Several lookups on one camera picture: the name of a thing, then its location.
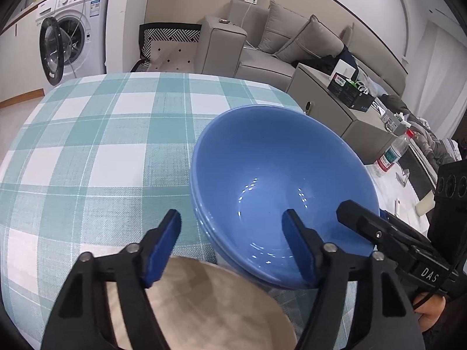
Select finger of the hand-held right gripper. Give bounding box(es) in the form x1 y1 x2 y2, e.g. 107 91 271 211
336 200 417 264
379 209 444 255

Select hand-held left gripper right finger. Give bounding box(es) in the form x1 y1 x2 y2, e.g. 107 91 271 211
282 209 426 350

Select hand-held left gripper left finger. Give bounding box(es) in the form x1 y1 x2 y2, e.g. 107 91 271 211
40 209 182 350

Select cream plate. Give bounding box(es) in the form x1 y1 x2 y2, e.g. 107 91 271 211
104 256 298 350

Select person's right hand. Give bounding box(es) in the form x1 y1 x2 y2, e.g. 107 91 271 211
413 295 449 333

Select clear water bottle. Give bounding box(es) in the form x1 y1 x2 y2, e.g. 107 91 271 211
377 129 415 178

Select pile of grey clothes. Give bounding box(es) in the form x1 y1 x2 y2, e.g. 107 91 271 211
379 93 462 161

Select grey side cabinet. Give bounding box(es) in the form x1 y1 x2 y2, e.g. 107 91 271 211
286 63 402 165

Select black box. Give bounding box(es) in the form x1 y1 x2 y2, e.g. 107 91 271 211
327 72 377 113

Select white box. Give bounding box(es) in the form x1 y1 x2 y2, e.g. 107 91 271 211
334 59 360 81

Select dark navy garment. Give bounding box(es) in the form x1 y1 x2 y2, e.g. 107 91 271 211
301 49 360 75

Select grey sofa cushion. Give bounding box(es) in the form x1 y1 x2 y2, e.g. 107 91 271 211
258 0 311 53
273 15 346 64

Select grey sofa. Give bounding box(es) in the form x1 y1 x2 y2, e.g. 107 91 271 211
195 0 407 99

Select beige diamond print cushion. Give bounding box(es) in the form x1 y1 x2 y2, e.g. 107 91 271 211
148 40 199 74

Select black white zigzag cushion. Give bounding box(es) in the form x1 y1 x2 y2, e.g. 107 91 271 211
139 23 202 62

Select white washing machine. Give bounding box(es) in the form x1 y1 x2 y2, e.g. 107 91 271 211
36 0 112 87

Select white kitchen base cabinets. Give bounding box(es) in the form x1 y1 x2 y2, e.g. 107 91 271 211
0 3 46 108

